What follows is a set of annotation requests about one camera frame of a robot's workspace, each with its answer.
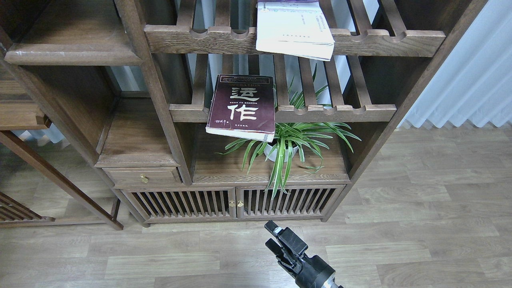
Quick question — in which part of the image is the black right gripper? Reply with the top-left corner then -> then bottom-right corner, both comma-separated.
264,220 -> 336,288

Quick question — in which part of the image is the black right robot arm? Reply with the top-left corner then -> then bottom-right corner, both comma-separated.
264,220 -> 342,288

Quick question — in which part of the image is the dark wooden bookshelf unit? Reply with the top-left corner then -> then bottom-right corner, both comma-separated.
1,0 -> 487,226

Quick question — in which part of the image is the right slatted cabinet door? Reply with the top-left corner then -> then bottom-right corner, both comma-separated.
236,185 -> 344,221

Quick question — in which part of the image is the white paperback book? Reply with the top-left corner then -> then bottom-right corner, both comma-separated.
256,0 -> 334,61

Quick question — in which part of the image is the dark maroon book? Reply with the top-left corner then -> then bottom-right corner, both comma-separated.
206,74 -> 276,142

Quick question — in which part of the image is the wooden side furniture left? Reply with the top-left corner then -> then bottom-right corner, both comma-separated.
0,66 -> 123,231

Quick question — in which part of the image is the white pleated curtain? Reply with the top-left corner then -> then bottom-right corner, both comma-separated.
401,0 -> 512,128

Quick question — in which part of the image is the wooden drawer with brass knob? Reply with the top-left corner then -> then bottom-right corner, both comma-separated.
104,167 -> 181,188

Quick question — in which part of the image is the green spider plant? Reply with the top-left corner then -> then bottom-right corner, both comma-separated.
218,64 -> 362,200

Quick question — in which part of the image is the white plant pot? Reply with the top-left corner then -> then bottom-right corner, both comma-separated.
264,143 -> 298,163

